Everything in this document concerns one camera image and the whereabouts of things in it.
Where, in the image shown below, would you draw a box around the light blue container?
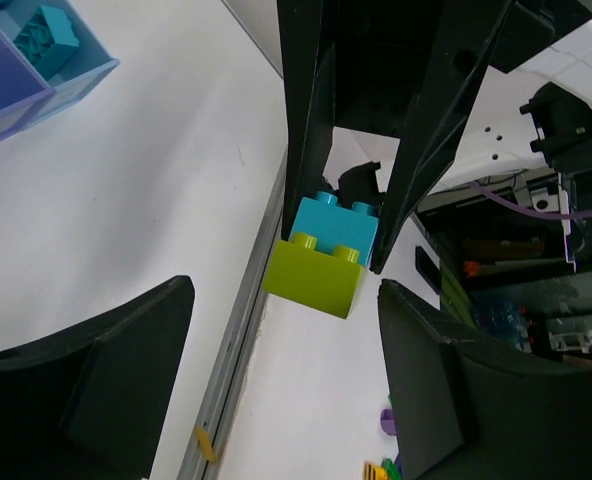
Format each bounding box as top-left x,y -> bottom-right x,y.
0,1 -> 119,129

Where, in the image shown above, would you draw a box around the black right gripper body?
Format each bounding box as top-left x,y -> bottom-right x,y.
275,0 -> 592,139

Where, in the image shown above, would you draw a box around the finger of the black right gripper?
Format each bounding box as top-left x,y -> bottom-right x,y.
281,46 -> 336,238
370,1 -> 513,273

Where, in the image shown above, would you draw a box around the aluminium rail front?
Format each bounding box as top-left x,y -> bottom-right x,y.
177,158 -> 287,479

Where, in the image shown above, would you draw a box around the blue green lego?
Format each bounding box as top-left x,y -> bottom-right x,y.
289,191 -> 379,266

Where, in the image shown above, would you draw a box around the green lego brick from stack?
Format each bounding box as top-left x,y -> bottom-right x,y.
263,232 -> 366,319

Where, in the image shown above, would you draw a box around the blue purple container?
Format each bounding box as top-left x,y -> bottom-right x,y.
0,1 -> 55,141

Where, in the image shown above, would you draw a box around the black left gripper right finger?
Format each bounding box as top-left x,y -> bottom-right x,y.
378,280 -> 592,479

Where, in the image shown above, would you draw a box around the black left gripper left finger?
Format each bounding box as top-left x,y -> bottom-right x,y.
0,275 -> 195,479

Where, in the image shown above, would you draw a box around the teal legos in container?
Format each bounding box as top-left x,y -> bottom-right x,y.
0,0 -> 80,80

